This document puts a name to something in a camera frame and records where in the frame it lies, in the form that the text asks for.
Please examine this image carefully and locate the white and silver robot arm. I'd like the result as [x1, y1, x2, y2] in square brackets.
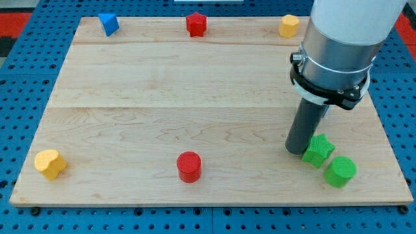
[291, 0, 406, 110]

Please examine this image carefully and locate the yellow heart block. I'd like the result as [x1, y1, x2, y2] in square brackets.
[34, 149, 68, 181]

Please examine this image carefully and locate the red cylinder block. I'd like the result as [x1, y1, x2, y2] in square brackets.
[176, 151, 202, 183]

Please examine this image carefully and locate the wooden board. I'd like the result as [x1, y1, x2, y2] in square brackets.
[10, 17, 413, 207]

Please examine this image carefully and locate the red star block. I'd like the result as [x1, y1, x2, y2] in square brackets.
[185, 12, 207, 37]

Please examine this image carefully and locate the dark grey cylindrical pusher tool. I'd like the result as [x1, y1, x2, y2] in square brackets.
[285, 98, 328, 155]

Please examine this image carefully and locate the green star block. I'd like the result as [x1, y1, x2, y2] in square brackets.
[302, 134, 335, 168]

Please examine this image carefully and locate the yellow hexagon block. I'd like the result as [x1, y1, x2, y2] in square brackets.
[279, 14, 300, 38]

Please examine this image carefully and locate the blue triangular block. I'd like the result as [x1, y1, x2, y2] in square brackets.
[98, 13, 120, 36]

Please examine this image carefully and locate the green cylinder block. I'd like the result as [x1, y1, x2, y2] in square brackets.
[324, 156, 357, 188]

